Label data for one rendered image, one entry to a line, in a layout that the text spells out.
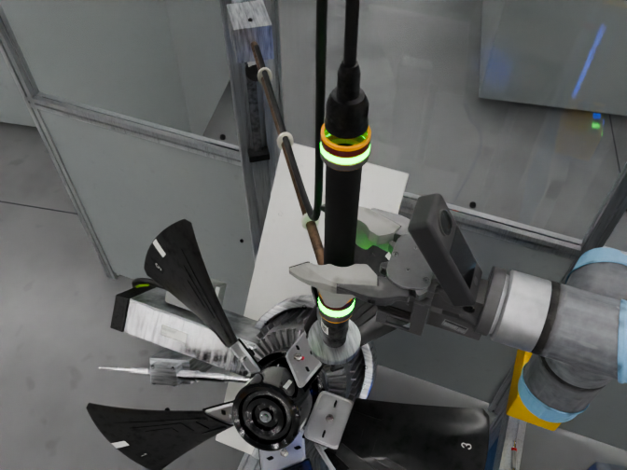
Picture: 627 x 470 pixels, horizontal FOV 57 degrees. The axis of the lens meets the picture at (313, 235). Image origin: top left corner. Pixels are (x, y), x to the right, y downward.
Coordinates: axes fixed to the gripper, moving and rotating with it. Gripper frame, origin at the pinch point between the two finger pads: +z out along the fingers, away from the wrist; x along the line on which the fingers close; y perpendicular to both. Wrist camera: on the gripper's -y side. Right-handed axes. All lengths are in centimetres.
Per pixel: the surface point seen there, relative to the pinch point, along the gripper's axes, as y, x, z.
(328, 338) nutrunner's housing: 18.0, -1.7, -2.7
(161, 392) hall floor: 166, 31, 76
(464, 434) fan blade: 46, 5, -25
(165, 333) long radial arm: 55, 7, 35
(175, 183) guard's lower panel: 87, 71, 76
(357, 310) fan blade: 30.8, 11.6, -3.0
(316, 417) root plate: 48.1, -0.6, -0.7
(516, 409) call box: 64, 21, -35
